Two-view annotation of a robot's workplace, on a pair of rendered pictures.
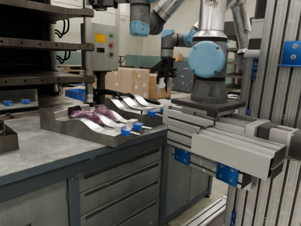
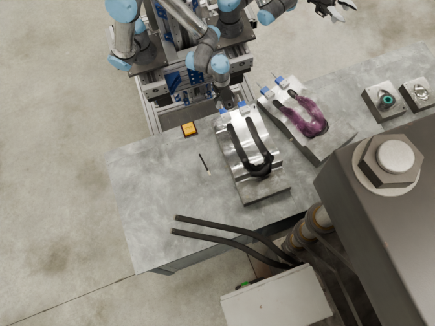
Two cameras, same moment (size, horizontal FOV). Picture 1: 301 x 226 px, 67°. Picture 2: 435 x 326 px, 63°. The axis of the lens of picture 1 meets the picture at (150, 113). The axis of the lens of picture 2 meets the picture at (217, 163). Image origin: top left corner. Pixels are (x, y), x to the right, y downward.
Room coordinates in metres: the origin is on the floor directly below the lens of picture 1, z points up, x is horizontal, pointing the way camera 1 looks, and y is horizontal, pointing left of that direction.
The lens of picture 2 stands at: (2.17, 0.37, 2.60)
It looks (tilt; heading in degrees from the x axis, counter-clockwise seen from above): 70 degrees down; 215
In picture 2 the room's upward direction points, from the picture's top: 10 degrees counter-clockwise
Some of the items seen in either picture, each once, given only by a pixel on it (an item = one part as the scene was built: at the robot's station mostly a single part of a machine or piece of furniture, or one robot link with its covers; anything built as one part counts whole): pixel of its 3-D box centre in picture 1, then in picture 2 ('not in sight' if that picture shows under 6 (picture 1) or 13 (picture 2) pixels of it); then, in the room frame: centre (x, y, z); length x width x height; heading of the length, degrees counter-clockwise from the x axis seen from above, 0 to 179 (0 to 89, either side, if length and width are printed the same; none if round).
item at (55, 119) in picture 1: (91, 120); (304, 117); (1.20, 0.32, 0.86); 0.50 x 0.26 x 0.11; 63
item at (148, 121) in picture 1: (131, 107); (249, 152); (1.52, 0.13, 0.87); 0.50 x 0.26 x 0.14; 46
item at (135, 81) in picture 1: (123, 86); not in sight; (5.86, 0.71, 0.47); 1.22 x 0.80 x 0.94; 51
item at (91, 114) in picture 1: (92, 113); (304, 114); (1.21, 0.31, 0.90); 0.26 x 0.18 x 0.08; 63
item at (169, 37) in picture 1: (168, 39); (219, 68); (1.37, -0.09, 1.31); 0.09 x 0.08 x 0.11; 95
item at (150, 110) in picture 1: (154, 113); (241, 104); (1.28, -0.02, 0.89); 0.13 x 0.05 x 0.05; 45
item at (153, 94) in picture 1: (147, 87); not in sight; (6.69, 0.13, 0.37); 1.20 x 0.82 x 0.74; 55
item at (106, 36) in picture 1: (101, 106); (261, 299); (2.16, 0.48, 0.74); 0.31 x 0.22 x 1.47; 136
